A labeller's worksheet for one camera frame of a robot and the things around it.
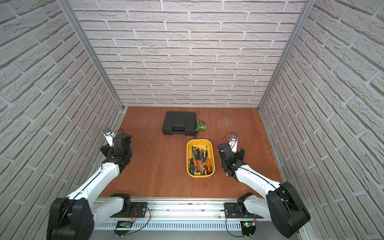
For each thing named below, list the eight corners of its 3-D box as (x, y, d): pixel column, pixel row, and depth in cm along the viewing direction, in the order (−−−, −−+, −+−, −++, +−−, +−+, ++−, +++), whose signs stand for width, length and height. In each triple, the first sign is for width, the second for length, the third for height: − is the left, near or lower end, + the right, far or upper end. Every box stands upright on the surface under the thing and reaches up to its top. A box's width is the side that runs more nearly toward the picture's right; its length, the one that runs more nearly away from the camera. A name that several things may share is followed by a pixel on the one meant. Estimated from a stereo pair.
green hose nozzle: (195, 132, 107) (195, 129, 104) (195, 122, 113) (195, 118, 110) (206, 132, 107) (206, 129, 104) (205, 122, 113) (205, 119, 110)
